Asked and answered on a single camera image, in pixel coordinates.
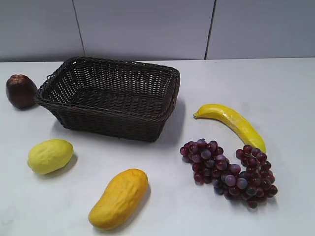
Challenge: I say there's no yellow banana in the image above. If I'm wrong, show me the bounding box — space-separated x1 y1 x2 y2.
193 104 266 153

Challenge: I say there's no dark brown wicker basket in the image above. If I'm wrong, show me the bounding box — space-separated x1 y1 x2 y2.
34 57 180 142

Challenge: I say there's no purple grape bunch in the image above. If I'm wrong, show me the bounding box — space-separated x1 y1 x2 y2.
180 139 278 208

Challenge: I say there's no orange yellow mango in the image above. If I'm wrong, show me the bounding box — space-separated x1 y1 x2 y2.
88 169 149 230

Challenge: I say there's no pale yellow lemon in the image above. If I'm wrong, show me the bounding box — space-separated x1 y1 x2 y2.
28 139 74 175

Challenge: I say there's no dark red apple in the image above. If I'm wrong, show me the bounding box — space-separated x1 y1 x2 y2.
6 74 37 109

